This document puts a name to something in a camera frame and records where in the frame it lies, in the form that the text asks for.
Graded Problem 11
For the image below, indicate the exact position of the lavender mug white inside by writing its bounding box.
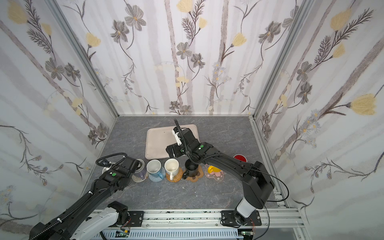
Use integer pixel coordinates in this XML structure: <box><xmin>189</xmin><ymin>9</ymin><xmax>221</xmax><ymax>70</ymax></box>
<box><xmin>134</xmin><ymin>159</ymin><xmax>147</xmax><ymax>179</ymax></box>

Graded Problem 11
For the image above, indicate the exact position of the yellow mug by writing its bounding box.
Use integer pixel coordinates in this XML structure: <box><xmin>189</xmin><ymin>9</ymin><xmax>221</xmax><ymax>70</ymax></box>
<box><xmin>207</xmin><ymin>166</ymin><xmax>221</xmax><ymax>175</ymax></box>

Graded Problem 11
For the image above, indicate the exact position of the pink flower coaster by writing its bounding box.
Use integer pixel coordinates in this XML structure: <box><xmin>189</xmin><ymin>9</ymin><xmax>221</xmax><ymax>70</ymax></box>
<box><xmin>205</xmin><ymin>165</ymin><xmax>226</xmax><ymax>182</ymax></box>

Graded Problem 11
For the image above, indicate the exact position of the brown paw-shaped coaster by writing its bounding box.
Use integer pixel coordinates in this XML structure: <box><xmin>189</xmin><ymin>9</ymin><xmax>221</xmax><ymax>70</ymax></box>
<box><xmin>186</xmin><ymin>166</ymin><xmax>204</xmax><ymax>183</ymax></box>

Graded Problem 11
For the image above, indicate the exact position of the white slotted cable duct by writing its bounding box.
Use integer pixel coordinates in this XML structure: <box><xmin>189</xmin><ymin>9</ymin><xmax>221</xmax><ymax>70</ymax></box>
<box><xmin>103</xmin><ymin>229</ymin><xmax>244</xmax><ymax>240</ymax></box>

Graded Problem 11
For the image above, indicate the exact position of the blue-grey round knitted coaster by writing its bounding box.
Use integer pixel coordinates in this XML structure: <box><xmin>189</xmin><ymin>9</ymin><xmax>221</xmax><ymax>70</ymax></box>
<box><xmin>149</xmin><ymin>173</ymin><xmax>165</xmax><ymax>182</ymax></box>

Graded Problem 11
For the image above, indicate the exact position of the white mug red inside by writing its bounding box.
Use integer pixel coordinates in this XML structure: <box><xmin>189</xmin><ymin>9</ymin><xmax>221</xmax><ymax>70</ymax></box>
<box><xmin>234</xmin><ymin>154</ymin><xmax>248</xmax><ymax>163</ymax></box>

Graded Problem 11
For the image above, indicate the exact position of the white woven round coaster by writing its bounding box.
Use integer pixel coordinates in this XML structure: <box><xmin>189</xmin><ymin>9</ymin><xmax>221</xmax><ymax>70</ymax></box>
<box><xmin>132</xmin><ymin>174</ymin><xmax>149</xmax><ymax>183</ymax></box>

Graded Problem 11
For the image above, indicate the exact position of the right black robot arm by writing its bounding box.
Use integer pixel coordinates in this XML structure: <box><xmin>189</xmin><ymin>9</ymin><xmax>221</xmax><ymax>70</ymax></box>
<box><xmin>166</xmin><ymin>120</ymin><xmax>276</xmax><ymax>228</ymax></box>

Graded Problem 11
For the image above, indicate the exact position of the white speckled mug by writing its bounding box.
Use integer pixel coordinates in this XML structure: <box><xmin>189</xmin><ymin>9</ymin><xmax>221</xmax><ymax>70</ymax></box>
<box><xmin>102</xmin><ymin>162</ymin><xmax>115</xmax><ymax>174</ymax></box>

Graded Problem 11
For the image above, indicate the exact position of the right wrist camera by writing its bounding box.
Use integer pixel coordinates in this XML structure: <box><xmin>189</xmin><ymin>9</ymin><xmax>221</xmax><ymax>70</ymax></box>
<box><xmin>172</xmin><ymin>130</ymin><xmax>182</xmax><ymax>146</ymax></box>

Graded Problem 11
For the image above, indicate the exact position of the black mug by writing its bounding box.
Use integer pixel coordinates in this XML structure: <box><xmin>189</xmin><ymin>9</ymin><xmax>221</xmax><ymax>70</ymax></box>
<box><xmin>182</xmin><ymin>160</ymin><xmax>199</xmax><ymax>180</ymax></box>

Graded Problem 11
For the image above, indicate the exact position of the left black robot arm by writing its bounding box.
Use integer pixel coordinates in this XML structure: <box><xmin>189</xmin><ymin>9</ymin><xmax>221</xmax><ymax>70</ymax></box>
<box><xmin>29</xmin><ymin>153</ymin><xmax>141</xmax><ymax>240</ymax></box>

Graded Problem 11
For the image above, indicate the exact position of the beige plastic tray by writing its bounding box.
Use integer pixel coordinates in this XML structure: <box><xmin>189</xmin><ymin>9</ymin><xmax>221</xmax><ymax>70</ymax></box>
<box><xmin>144</xmin><ymin>124</ymin><xmax>200</xmax><ymax>160</ymax></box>

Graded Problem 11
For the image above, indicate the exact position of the light blue mug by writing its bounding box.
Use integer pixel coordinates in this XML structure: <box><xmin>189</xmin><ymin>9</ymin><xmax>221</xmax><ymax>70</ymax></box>
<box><xmin>147</xmin><ymin>160</ymin><xmax>164</xmax><ymax>175</ymax></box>

